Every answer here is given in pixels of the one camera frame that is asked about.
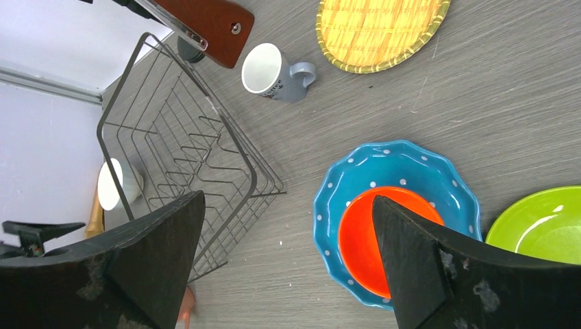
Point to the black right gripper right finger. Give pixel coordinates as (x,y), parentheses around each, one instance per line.
(440,278)

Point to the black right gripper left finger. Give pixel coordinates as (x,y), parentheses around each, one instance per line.
(132,276)

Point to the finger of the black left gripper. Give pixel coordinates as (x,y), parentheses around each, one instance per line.
(36,234)

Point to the orange bowl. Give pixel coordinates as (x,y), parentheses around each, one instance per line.
(357,242)

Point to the blue polka dot plate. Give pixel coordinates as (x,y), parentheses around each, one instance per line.
(401,164)

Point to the woven bamboo plate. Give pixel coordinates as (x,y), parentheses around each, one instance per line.
(369,36)

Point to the lime green plate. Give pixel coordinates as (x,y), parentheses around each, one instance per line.
(543,225)

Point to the grey ceramic mug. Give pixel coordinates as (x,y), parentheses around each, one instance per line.
(267,73)

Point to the brown wooden metronome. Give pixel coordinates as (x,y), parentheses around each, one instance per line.
(218,28)

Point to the dark wire dish rack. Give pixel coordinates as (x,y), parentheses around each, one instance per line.
(164,119)

